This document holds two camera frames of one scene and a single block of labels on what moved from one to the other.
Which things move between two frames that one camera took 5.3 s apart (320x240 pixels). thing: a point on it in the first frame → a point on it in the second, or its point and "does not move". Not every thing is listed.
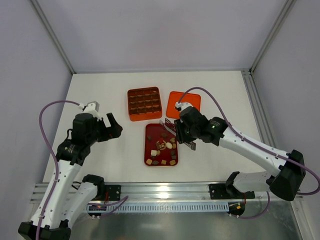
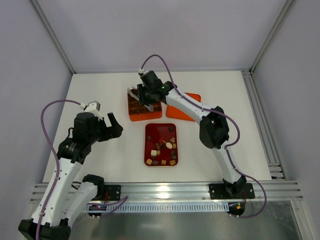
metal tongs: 172,128 → 132,93
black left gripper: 105,130 does not move
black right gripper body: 180,131 → 143,98
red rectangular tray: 161,146 does not move
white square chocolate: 153,152 does not move
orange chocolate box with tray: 144,103 does not move
